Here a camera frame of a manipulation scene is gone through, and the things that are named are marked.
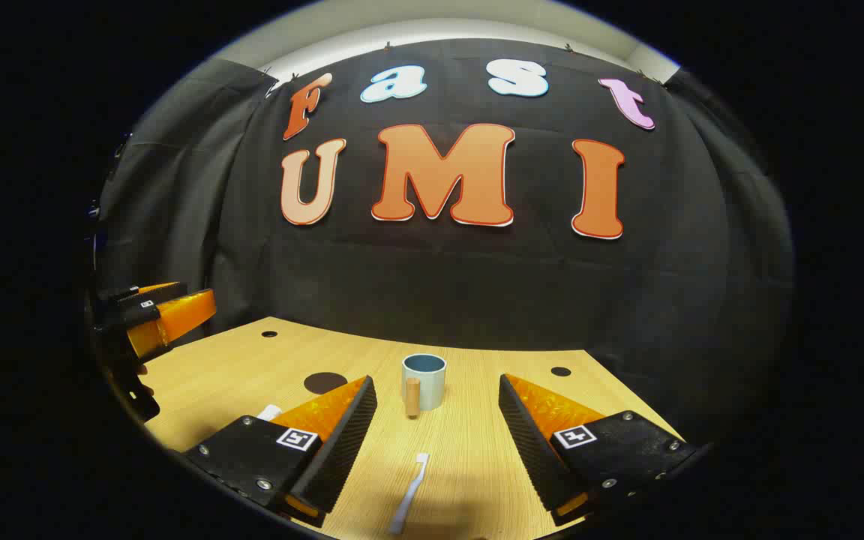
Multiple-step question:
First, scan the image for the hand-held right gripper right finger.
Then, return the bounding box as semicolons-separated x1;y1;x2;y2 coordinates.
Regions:
498;373;699;526

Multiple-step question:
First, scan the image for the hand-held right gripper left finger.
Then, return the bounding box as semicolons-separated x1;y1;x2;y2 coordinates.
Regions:
183;375;378;526

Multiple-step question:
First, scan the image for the pale blue cup wooden handle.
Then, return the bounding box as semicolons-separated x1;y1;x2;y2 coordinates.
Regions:
401;353;448;419

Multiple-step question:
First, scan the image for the dark brown round coaster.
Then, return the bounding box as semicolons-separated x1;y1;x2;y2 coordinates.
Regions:
304;371;349;395

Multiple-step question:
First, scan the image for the white toothbrush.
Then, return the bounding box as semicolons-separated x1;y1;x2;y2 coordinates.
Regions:
389;452;431;535

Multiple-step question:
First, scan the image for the black backdrop cloth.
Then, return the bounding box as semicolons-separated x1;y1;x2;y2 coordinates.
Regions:
94;37;797;451

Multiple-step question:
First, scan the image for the wooden desktop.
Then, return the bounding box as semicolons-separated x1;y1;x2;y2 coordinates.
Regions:
136;316;688;540

